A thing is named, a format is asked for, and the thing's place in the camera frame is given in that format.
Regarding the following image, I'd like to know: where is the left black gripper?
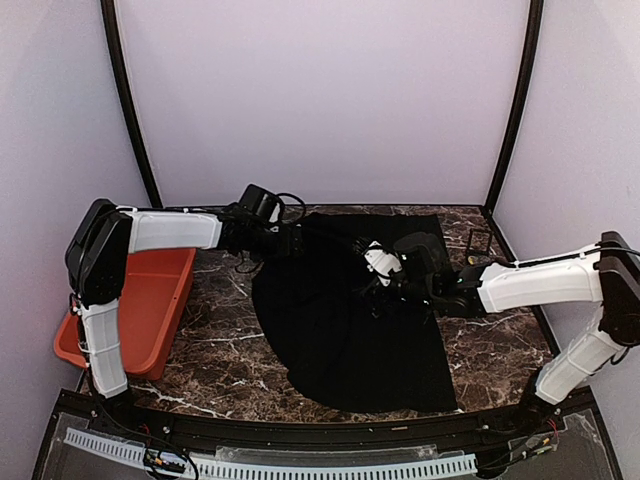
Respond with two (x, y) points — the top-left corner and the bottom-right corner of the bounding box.
(246, 223), (305, 261)

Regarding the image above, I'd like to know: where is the black t-shirt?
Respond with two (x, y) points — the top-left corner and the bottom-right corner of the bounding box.
(252, 213), (458, 413)

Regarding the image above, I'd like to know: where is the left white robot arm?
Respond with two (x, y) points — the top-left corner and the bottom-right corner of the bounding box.
(65, 184), (303, 436)

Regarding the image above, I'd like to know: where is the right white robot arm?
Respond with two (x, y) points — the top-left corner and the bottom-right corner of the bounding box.
(354, 231), (639, 434)

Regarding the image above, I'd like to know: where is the orange plastic bin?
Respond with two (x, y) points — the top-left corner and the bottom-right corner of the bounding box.
(53, 247), (198, 382)

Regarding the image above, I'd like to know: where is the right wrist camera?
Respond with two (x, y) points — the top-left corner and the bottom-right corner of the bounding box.
(353, 238), (402, 287)

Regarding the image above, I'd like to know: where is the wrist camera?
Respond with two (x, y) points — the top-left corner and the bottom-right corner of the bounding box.
(267, 195), (284, 230)
(353, 238), (402, 287)

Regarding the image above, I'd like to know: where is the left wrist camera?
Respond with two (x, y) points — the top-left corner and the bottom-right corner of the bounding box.
(267, 195), (284, 230)

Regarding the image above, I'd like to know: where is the black front rail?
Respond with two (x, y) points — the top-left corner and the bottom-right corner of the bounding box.
(54, 389), (596, 456)

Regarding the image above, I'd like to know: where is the white slotted cable duct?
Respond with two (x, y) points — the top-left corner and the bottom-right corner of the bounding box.
(64, 427), (478, 480)

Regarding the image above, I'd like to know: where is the left black frame post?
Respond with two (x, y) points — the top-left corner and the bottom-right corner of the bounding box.
(100, 0), (163, 208)

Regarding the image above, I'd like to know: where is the black frame post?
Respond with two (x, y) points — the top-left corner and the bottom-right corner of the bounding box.
(483, 0), (544, 217)
(100, 0), (163, 208)

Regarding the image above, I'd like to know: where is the right black frame post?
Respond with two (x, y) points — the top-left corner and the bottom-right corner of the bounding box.
(483, 0), (544, 217)

